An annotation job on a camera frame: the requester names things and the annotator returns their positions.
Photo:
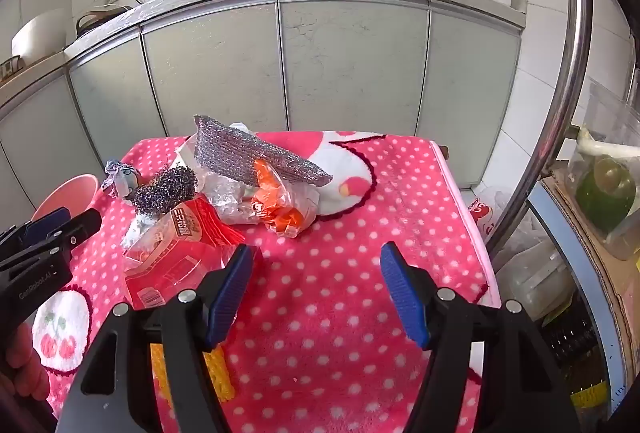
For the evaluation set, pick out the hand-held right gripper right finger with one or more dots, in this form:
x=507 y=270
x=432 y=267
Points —
x=405 y=300

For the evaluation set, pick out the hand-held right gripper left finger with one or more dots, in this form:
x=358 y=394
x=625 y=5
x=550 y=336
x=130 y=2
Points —
x=227 y=300

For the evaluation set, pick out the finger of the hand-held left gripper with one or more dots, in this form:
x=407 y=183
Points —
x=80 y=225
x=50 y=222

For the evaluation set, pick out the pink plastic bucket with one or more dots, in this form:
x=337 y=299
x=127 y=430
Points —
x=65 y=193

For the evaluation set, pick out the red snack packet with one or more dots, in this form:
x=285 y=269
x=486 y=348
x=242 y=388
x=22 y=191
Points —
x=175 y=263

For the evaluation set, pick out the yellow foam net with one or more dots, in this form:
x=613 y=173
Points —
x=222 y=378

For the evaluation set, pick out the clear bubble wrap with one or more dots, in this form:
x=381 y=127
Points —
x=225 y=200

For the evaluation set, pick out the person's left hand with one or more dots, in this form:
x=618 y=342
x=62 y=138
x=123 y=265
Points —
x=22 y=353

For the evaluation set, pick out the crumpled blue white wrapper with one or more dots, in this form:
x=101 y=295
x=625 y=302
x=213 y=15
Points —
x=119 y=180

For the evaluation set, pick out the pink polka dot blanket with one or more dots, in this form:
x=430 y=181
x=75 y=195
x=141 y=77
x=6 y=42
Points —
x=325 y=273

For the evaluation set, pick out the steel wool ball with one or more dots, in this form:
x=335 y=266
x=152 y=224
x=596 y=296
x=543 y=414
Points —
x=165 y=190

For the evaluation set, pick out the orange clear wrapper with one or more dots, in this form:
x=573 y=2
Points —
x=270 y=203

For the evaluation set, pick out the white red print plastic bag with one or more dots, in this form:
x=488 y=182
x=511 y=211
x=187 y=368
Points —
x=487 y=213

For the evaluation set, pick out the white plastic jug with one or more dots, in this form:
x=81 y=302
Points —
x=530 y=278

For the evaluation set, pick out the silver scouring cloth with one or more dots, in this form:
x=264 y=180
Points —
x=235 y=148

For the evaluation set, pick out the white rice cooker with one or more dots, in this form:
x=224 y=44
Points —
x=40 y=38

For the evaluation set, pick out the brown cardboard sheet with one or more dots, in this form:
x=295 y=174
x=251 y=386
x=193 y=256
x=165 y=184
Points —
x=605 y=273

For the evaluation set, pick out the green fruit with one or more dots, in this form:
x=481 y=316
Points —
x=605 y=193

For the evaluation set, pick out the white kitchen counter cabinet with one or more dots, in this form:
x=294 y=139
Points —
x=350 y=63

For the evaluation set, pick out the clear plastic box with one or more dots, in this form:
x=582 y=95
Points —
x=615 y=113

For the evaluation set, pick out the chrome rack pole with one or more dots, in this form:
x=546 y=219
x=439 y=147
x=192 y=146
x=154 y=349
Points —
x=575 y=38

